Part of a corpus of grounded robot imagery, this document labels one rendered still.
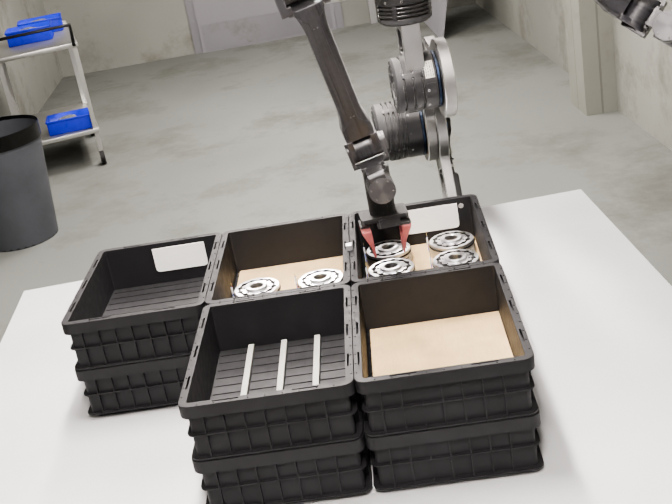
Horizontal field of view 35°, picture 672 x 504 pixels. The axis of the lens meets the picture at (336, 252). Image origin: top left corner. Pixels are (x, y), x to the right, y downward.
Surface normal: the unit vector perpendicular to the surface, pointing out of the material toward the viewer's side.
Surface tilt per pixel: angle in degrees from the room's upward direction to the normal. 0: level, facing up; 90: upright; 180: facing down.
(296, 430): 90
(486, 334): 0
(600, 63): 90
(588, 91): 90
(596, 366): 0
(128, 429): 0
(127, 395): 90
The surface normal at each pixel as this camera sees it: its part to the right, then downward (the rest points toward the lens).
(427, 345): -0.16, -0.91
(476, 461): 0.00, 0.39
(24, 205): 0.58, 0.31
